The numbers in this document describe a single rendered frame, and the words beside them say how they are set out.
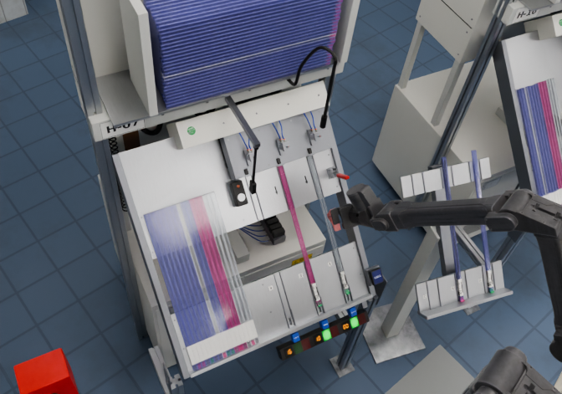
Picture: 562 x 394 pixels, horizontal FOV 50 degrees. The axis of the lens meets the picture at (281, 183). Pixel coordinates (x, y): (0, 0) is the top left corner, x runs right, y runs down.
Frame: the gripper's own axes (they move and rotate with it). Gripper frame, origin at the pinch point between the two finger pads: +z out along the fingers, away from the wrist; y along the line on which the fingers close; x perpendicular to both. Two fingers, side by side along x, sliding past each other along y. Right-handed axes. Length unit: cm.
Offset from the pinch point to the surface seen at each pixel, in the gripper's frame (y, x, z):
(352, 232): -8.6, 11.7, 14.0
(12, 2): 63, -134, 264
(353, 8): -9, -57, -18
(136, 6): 49, -67, -24
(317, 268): 7.2, 18.9, 13.9
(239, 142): 23.6, -28.7, 8.8
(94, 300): 74, 31, 119
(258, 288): 28.7, 17.9, 14.1
